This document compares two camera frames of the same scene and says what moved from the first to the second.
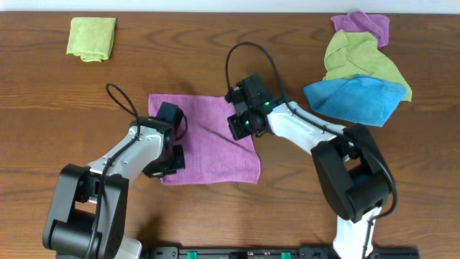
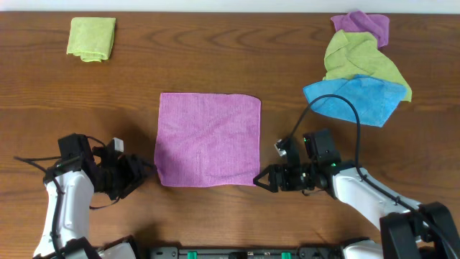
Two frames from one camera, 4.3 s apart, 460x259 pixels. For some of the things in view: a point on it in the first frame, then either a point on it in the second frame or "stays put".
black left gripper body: [168, 163] -> [119, 175]
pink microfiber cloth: [212, 155] stays put
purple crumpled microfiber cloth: [377, 24] stays put
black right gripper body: [242, 127] -> [297, 178]
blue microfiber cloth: [356, 99] stays put
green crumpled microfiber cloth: [351, 54] stays put
